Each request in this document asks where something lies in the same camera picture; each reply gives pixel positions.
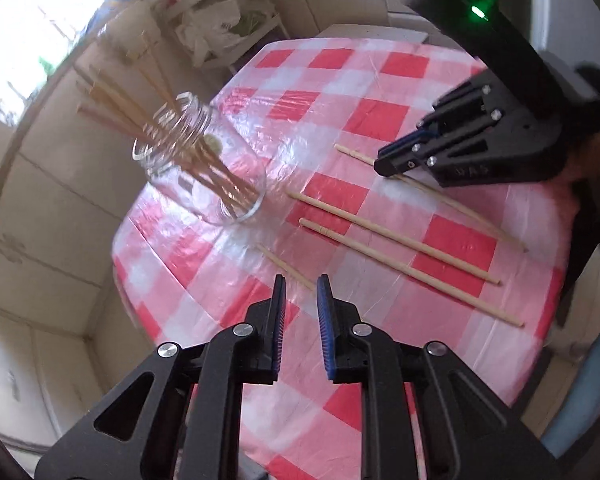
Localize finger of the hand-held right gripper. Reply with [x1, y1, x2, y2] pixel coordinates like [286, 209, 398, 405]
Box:
[373, 127, 502, 179]
[377, 71, 506, 159]

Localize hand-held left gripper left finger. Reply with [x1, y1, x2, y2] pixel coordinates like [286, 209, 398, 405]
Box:
[34, 274, 287, 480]

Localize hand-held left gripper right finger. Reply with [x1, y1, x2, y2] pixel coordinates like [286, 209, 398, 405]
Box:
[316, 273, 552, 480]

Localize long wooden chopstick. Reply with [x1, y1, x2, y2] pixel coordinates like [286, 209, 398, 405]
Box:
[286, 192, 502, 285]
[299, 218, 526, 328]
[256, 244, 317, 290]
[334, 144, 529, 253]

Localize clear glass jar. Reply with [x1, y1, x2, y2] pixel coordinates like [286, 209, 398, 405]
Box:
[132, 92, 267, 226]

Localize bunch of wooden chopsticks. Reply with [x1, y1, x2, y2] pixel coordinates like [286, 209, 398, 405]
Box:
[74, 30, 260, 221]

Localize red white checked tablecloth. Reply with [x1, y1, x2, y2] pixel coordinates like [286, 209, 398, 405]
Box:
[111, 35, 573, 480]

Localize white step stool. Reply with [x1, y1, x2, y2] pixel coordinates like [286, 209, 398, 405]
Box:
[314, 22, 430, 46]

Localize red white checkered tablecloth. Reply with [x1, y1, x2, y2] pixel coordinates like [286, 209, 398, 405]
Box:
[111, 35, 573, 480]

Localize white rolling trolley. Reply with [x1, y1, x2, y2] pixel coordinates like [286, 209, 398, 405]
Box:
[152, 0, 291, 73]

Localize white plastic bag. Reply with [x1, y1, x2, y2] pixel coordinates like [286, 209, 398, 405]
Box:
[174, 0, 242, 58]

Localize white base cabinets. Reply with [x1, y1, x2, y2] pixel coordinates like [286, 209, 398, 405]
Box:
[0, 0, 486, 461]

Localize kitchen window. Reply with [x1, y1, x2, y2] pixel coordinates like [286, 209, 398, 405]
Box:
[0, 0, 131, 111]

